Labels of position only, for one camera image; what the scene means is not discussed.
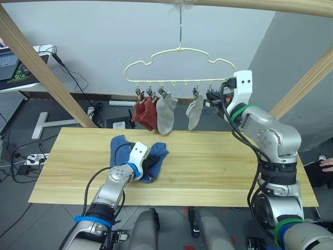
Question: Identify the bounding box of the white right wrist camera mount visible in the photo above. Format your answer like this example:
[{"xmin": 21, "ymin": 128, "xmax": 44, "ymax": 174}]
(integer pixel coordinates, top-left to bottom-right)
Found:
[{"xmin": 232, "ymin": 70, "xmax": 253, "ymax": 108}]

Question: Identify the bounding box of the white power strip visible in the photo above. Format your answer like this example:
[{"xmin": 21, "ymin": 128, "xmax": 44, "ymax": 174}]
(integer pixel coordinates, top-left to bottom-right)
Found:
[{"xmin": 24, "ymin": 153, "xmax": 49, "ymax": 167}]

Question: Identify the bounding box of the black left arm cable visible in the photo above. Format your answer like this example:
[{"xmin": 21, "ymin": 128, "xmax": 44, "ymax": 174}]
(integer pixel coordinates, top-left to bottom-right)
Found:
[{"xmin": 82, "ymin": 142, "xmax": 136, "ymax": 218}]

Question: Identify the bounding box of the red sock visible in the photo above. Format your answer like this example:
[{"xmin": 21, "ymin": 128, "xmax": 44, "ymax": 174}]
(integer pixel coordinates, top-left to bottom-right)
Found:
[
  {"xmin": 142, "ymin": 97, "xmax": 159, "ymax": 132},
  {"xmin": 131, "ymin": 99, "xmax": 147, "ymax": 126}
]

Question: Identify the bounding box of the black power adapter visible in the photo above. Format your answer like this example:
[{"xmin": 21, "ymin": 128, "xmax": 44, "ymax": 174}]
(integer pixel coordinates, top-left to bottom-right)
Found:
[{"xmin": 16, "ymin": 165, "xmax": 30, "ymax": 177}]

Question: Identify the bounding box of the grey sock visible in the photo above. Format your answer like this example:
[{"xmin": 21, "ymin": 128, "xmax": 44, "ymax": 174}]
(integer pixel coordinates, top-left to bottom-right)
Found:
[{"xmin": 156, "ymin": 91, "xmax": 178, "ymax": 135}]

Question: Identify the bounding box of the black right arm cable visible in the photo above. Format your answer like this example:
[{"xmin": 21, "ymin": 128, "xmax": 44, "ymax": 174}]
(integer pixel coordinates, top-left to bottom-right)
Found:
[{"xmin": 220, "ymin": 100, "xmax": 273, "ymax": 235}]

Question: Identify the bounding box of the bystander hand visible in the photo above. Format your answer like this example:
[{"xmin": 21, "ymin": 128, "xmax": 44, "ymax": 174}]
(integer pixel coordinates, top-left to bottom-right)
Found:
[{"xmin": 319, "ymin": 158, "xmax": 333, "ymax": 173}]

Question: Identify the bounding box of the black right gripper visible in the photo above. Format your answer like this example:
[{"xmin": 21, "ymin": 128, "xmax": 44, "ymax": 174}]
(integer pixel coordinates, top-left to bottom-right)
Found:
[{"xmin": 204, "ymin": 77, "xmax": 237, "ymax": 108}]

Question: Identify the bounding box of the metal hanger hook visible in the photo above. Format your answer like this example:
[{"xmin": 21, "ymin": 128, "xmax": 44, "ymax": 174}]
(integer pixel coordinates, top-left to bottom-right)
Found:
[{"xmin": 178, "ymin": 4, "xmax": 183, "ymax": 50}]

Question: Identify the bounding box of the cream clip hanger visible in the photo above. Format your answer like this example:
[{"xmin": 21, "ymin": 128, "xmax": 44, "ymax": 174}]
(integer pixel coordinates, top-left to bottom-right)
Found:
[{"xmin": 124, "ymin": 47, "xmax": 236, "ymax": 91}]

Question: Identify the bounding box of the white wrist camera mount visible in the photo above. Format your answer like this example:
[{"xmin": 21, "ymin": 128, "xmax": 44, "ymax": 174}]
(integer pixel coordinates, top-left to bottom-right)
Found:
[
  {"xmin": 129, "ymin": 142, "xmax": 151, "ymax": 176},
  {"xmin": 232, "ymin": 70, "xmax": 253, "ymax": 108}
]

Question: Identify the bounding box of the black green mouse pad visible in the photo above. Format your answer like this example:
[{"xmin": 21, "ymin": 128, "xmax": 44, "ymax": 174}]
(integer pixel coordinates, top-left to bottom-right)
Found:
[{"xmin": 0, "ymin": 54, "xmax": 50, "ymax": 84}]

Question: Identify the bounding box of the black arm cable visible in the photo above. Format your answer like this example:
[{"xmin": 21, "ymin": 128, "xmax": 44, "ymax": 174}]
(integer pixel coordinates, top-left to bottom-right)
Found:
[
  {"xmin": 82, "ymin": 142, "xmax": 136, "ymax": 218},
  {"xmin": 220, "ymin": 100, "xmax": 273, "ymax": 235}
]

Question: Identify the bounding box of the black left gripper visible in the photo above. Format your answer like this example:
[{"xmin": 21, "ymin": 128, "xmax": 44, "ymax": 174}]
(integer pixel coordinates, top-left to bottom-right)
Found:
[{"xmin": 142, "ymin": 155, "xmax": 164, "ymax": 183}]

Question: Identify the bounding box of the black desk cable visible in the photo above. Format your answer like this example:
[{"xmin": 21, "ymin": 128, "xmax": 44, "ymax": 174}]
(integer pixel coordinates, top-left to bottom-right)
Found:
[{"xmin": 37, "ymin": 48, "xmax": 89, "ymax": 94}]

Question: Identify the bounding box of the white sock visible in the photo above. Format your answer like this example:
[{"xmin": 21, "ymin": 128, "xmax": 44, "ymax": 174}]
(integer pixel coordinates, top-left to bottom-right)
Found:
[{"xmin": 185, "ymin": 93, "xmax": 205, "ymax": 131}]

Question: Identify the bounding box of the white desk foot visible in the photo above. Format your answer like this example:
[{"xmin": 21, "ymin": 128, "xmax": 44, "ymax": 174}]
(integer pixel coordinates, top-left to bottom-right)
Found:
[{"xmin": 31, "ymin": 111, "xmax": 79, "ymax": 140}]

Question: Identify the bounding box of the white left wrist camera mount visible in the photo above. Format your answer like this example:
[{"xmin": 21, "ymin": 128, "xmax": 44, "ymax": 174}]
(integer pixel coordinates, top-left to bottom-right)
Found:
[{"xmin": 129, "ymin": 142, "xmax": 151, "ymax": 176}]

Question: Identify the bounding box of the white pegboard panel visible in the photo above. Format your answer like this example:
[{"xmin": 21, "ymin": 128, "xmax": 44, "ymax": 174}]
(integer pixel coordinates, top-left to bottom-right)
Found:
[{"xmin": 0, "ymin": 91, "xmax": 29, "ymax": 134}]

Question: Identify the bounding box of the short wooden frame strut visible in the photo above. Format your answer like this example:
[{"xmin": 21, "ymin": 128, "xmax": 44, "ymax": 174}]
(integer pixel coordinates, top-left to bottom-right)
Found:
[{"xmin": 270, "ymin": 44, "xmax": 333, "ymax": 121}]

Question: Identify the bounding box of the long wooden frame strut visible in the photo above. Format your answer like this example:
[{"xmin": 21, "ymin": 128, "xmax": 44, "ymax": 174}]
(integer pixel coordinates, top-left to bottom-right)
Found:
[{"xmin": 0, "ymin": 4, "xmax": 98, "ymax": 129}]

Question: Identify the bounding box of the white desk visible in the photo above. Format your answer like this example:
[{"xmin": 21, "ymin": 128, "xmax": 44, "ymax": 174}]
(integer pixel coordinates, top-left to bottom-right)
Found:
[{"xmin": 0, "ymin": 44, "xmax": 57, "ymax": 92}]

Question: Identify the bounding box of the wooden frame crossbeam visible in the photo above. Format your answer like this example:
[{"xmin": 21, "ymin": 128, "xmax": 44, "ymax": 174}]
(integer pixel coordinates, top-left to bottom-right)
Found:
[{"xmin": 145, "ymin": 0, "xmax": 333, "ymax": 19}]

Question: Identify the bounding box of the white tube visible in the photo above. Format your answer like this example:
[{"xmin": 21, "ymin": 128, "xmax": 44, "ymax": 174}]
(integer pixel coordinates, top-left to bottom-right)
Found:
[{"xmin": 109, "ymin": 101, "xmax": 139, "ymax": 107}]

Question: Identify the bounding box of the dark grey rounded shape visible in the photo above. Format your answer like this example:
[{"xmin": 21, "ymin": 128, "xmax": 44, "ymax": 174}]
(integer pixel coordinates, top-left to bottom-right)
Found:
[
  {"xmin": 190, "ymin": 207, "xmax": 231, "ymax": 250},
  {"xmin": 131, "ymin": 208, "xmax": 160, "ymax": 250}
]

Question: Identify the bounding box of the open laptop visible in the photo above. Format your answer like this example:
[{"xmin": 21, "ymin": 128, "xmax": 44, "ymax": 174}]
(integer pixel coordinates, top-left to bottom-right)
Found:
[{"xmin": 0, "ymin": 46, "xmax": 21, "ymax": 81}]

